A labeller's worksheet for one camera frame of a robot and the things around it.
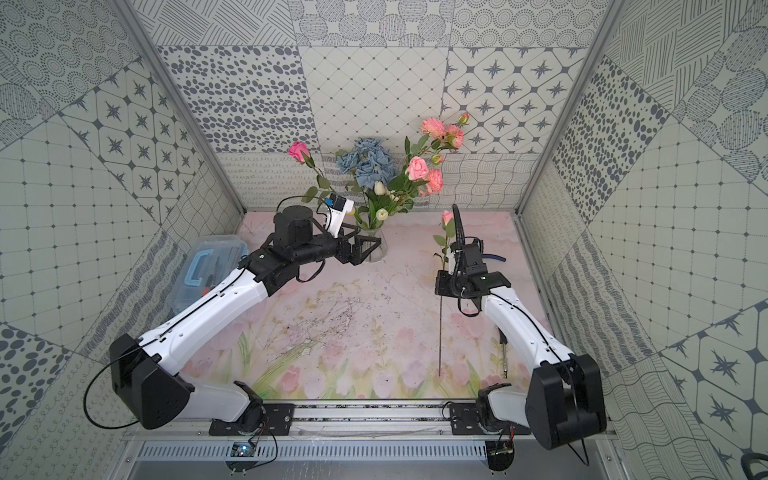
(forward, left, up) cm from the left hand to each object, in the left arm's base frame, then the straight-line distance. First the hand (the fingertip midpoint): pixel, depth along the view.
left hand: (378, 238), depth 68 cm
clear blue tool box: (+8, +56, -21) cm, 60 cm away
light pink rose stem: (+14, -19, -15) cm, 28 cm away
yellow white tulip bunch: (+17, 0, -3) cm, 17 cm away
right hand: (+1, -17, -22) cm, 28 cm away
